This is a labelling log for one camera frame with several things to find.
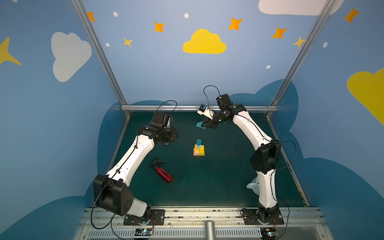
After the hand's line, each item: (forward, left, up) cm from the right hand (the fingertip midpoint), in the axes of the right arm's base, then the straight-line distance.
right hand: (205, 120), depth 88 cm
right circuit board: (-52, -33, -23) cm, 66 cm away
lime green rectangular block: (-11, +1, -20) cm, 23 cm away
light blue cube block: (-9, +3, -15) cm, 18 cm away
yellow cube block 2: (-9, +1, -18) cm, 20 cm away
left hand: (-12, +15, 0) cm, 19 cm away
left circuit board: (-55, +28, -21) cm, 65 cm away
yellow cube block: (-9, +5, -18) cm, 21 cm away
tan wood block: (-12, +6, -22) cm, 25 cm away
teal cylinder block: (-9, +3, -11) cm, 14 cm away
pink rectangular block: (-11, +4, -20) cm, 23 cm away
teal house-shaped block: (-3, +3, -1) cm, 4 cm away
